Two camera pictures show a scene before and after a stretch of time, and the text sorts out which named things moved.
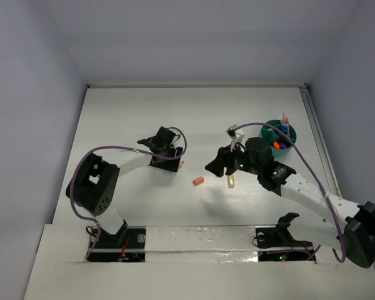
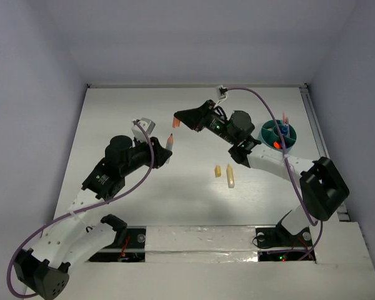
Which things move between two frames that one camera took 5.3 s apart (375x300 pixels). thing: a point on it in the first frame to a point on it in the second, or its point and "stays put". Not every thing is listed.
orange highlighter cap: [198, 180] to [175, 122]
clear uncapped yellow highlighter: [230, 180] stays put
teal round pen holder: [280, 146] stays put
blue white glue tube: [285, 129] stays put
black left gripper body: [167, 163] to [156, 152]
